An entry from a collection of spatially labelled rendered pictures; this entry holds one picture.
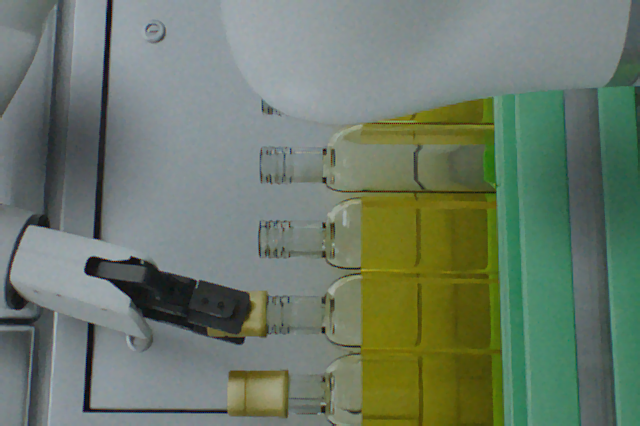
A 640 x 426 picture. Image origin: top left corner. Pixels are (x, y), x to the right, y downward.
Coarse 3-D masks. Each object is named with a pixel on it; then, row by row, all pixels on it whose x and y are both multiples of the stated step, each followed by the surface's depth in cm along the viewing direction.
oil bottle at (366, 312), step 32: (352, 288) 92; (384, 288) 92; (416, 288) 92; (448, 288) 92; (480, 288) 92; (352, 320) 92; (384, 320) 92; (416, 320) 92; (448, 320) 92; (480, 320) 92; (352, 352) 94; (384, 352) 93; (416, 352) 93; (448, 352) 93; (480, 352) 93
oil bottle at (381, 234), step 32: (352, 224) 94; (384, 224) 93; (416, 224) 93; (448, 224) 93; (480, 224) 93; (352, 256) 93; (384, 256) 93; (416, 256) 93; (448, 256) 93; (480, 256) 93
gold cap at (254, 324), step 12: (252, 300) 93; (264, 300) 93; (252, 312) 93; (264, 312) 93; (252, 324) 93; (264, 324) 93; (216, 336) 94; (228, 336) 94; (240, 336) 94; (264, 336) 94
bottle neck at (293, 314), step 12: (276, 300) 94; (288, 300) 94; (300, 300) 94; (312, 300) 94; (276, 312) 93; (288, 312) 93; (300, 312) 93; (312, 312) 93; (276, 324) 93; (288, 324) 93; (300, 324) 93; (312, 324) 93
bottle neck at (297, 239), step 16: (272, 224) 95; (288, 224) 95; (304, 224) 95; (320, 224) 95; (272, 240) 95; (288, 240) 95; (304, 240) 95; (320, 240) 95; (272, 256) 96; (288, 256) 96; (304, 256) 95; (320, 256) 95
